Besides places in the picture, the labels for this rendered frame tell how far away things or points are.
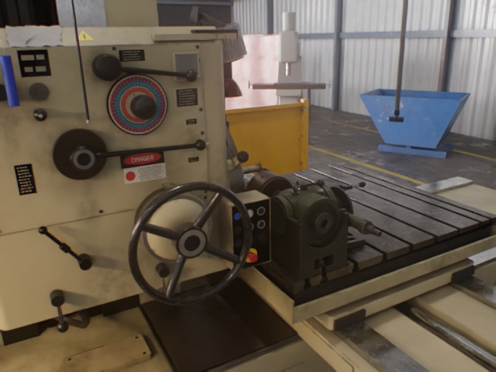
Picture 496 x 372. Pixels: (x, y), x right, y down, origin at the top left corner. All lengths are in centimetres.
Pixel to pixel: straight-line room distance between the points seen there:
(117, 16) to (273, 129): 270
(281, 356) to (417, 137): 589
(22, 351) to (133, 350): 50
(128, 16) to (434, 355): 183
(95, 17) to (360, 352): 168
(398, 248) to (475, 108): 766
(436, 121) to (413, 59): 320
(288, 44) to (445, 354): 619
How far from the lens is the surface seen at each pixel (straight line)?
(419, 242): 210
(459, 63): 975
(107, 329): 227
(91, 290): 153
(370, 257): 192
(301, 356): 218
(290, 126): 457
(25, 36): 135
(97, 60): 129
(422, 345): 197
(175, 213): 136
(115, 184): 141
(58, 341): 228
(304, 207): 166
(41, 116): 127
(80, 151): 129
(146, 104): 129
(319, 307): 178
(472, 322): 217
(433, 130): 751
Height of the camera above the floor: 187
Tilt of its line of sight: 19 degrees down
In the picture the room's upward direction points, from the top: 1 degrees counter-clockwise
